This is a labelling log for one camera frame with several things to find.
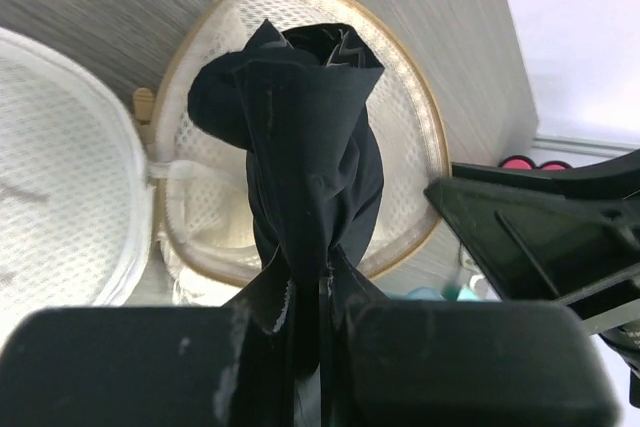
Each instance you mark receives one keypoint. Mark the top black pink case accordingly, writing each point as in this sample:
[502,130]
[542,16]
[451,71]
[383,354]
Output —
[518,162]

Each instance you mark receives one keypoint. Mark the black bra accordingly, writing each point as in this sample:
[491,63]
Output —
[295,102]

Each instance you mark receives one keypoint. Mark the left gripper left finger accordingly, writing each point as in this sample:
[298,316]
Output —
[158,366]

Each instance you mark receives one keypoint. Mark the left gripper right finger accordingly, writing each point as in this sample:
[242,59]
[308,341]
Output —
[387,362]

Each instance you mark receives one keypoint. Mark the black pink case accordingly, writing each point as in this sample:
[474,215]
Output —
[552,166]
[518,162]

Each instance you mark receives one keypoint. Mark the middle black pink case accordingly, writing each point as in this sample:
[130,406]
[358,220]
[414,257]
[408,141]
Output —
[552,166]

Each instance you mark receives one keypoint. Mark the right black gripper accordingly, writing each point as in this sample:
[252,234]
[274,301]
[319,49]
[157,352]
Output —
[569,236]

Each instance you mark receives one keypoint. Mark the teal silicone mat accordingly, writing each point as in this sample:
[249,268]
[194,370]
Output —
[450,292]

